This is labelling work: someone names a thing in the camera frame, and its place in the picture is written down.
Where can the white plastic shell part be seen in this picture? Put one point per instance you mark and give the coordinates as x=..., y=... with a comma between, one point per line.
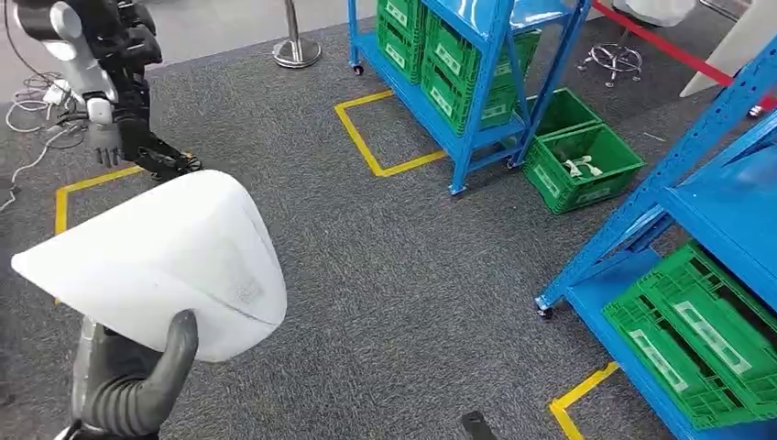
x=164, y=261

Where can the pale slanted panel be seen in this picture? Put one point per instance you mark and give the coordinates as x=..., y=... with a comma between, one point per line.
x=734, y=48

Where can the chrome stanchion post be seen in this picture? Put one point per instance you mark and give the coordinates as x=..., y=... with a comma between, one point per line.
x=296, y=48

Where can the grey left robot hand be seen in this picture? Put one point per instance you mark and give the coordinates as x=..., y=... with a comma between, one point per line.
x=173, y=358

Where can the white item in crate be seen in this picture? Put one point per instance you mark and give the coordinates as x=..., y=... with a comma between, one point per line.
x=581, y=167

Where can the black and silver humanoid robot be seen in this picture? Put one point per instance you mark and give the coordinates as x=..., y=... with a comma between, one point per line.
x=130, y=73

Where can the chrome stool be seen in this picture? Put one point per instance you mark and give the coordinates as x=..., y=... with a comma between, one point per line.
x=613, y=61

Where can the blue metal shelf rack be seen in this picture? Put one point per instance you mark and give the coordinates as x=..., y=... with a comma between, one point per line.
x=722, y=212
x=473, y=121

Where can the red barrier belt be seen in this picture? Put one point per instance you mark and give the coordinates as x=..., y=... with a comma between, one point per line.
x=668, y=51

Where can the white power adapter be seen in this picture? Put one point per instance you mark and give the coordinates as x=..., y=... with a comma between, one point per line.
x=58, y=92

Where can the green plastic crate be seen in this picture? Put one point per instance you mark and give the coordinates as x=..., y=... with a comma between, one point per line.
x=452, y=51
x=397, y=12
x=564, y=112
x=397, y=58
x=558, y=188
x=668, y=364
x=449, y=103
x=728, y=303

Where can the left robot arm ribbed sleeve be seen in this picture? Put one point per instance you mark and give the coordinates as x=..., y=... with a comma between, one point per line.
x=121, y=413

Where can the black robot foot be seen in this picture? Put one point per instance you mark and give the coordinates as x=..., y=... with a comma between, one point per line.
x=476, y=425

